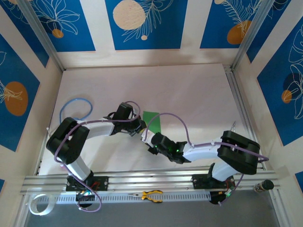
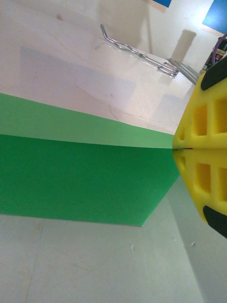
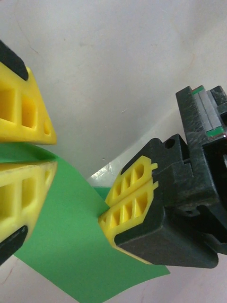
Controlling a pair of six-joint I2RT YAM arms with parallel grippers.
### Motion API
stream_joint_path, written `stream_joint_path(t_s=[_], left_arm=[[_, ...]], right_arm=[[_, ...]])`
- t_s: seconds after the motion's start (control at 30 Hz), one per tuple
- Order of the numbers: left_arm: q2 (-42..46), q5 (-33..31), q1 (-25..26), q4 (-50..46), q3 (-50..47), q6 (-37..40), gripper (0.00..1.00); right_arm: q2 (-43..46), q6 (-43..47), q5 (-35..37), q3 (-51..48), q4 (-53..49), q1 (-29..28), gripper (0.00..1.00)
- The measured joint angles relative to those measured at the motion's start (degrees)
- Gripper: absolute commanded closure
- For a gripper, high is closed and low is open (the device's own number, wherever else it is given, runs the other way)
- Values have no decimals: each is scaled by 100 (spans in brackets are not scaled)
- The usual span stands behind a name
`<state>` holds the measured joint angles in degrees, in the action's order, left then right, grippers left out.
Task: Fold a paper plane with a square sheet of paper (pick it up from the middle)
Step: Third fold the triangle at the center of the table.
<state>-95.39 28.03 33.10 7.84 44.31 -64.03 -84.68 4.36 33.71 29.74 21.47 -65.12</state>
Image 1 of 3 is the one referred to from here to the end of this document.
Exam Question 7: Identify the green paper sheet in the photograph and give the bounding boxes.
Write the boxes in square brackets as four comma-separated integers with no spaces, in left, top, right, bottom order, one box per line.
[142,110,163,134]

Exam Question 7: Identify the yellow and black pliers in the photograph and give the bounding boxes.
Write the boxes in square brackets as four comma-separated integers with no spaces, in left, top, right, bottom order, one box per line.
[127,190,164,203]

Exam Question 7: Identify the blue tube stethoscope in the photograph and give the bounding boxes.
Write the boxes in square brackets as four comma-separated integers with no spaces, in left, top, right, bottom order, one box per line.
[58,97,93,122]

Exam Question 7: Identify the small bottle with black cap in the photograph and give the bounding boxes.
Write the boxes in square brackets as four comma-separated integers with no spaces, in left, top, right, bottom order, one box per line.
[253,179,275,193]

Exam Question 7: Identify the clear adhesive tape roll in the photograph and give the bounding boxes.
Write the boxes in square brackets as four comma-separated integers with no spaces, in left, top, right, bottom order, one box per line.
[29,193,55,216]

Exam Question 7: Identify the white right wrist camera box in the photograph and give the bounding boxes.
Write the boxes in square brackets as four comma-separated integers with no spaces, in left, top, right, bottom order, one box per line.
[141,131,154,145]

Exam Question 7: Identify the aluminium mounting rail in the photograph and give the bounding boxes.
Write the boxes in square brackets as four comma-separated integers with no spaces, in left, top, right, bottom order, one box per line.
[20,166,281,196]

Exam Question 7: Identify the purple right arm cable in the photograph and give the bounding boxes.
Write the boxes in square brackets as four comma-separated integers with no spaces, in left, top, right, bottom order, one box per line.
[144,113,269,207]

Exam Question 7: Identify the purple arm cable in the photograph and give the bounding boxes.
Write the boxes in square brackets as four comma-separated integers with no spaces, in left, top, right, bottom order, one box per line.
[144,113,269,207]
[54,101,143,212]

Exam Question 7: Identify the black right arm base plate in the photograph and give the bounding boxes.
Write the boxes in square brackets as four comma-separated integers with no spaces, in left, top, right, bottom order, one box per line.
[192,174,235,190]

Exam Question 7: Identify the white slotted cable duct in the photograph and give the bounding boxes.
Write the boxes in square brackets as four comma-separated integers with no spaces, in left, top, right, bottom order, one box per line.
[37,191,211,204]

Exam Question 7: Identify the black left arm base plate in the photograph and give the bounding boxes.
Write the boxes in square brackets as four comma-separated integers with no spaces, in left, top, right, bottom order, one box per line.
[65,176,109,192]

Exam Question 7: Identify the black cable connector block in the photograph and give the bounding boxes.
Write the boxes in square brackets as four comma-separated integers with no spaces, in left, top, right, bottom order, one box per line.
[75,190,96,209]
[210,189,235,205]

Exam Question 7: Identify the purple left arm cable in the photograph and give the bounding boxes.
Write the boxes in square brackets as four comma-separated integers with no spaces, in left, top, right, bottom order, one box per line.
[54,101,143,212]

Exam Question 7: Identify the aluminium side rail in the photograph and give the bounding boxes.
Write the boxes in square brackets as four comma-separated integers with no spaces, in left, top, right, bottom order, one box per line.
[223,65,266,170]

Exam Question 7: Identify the aluminium frame post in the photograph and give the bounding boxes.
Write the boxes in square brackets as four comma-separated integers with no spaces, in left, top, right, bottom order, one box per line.
[231,0,292,69]
[18,0,66,71]

